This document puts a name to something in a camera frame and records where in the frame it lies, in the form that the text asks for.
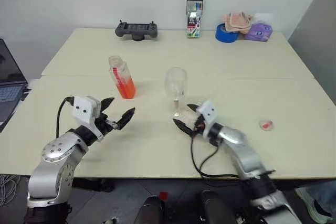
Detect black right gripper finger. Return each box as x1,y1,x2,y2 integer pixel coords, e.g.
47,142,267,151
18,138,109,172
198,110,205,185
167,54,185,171
186,103,202,115
172,119,196,138

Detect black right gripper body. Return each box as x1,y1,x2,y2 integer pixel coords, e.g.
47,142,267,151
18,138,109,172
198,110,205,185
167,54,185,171
193,113,205,137

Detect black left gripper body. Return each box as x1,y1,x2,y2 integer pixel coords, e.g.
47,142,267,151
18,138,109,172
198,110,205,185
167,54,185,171
94,112,119,138

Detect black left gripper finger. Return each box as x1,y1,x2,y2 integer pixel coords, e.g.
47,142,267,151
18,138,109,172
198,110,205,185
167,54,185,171
100,97,116,112
116,106,136,131

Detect plastic bottle with orange liquid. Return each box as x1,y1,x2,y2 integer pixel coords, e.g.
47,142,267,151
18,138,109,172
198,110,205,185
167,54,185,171
108,55,137,100

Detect clear wine glass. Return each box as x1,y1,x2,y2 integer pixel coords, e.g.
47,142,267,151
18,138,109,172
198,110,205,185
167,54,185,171
164,67,189,120

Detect clear bottle cap red label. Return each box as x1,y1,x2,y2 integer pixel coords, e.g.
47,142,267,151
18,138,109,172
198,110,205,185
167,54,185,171
259,119,274,131

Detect blue tape roll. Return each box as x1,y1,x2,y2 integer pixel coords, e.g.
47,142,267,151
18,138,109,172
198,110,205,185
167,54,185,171
215,22,239,44

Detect grey handheld remote controller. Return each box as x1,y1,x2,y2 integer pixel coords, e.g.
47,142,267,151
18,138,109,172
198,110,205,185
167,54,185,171
114,19,159,42

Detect dark rounded shape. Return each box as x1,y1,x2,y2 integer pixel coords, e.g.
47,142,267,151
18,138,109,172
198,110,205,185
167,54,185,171
200,189,238,224
134,195,165,224

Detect marker pen pack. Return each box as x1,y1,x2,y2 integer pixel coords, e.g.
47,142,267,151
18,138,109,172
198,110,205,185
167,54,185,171
186,0,205,39

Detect pink folded cloth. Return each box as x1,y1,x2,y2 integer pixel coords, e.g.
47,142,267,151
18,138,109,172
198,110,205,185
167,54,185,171
219,11,254,35

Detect purple tissue pack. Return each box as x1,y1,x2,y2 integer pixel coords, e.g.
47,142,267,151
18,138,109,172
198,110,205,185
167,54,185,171
243,12,274,42

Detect grey laptop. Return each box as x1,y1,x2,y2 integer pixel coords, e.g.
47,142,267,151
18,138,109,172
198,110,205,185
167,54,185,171
0,38,29,133

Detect green white sneaker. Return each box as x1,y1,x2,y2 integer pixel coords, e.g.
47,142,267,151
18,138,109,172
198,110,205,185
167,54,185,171
295,187,333,224

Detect blue jeans leg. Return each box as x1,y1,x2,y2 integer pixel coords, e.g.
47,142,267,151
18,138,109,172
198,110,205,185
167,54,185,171
306,180,336,216

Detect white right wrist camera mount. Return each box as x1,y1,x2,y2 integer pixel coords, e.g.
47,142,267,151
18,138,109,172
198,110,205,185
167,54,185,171
196,100,219,140

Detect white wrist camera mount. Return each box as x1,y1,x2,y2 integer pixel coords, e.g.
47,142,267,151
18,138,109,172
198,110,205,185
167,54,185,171
196,100,219,140
71,95,106,144

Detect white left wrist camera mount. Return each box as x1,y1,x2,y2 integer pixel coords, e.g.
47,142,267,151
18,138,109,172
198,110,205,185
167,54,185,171
71,95,106,144

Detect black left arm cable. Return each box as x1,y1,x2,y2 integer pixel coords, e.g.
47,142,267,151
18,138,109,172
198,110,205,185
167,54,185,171
56,97,75,139

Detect white floor cables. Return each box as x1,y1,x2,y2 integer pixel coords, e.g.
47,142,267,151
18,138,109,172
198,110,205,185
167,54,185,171
0,173,21,207

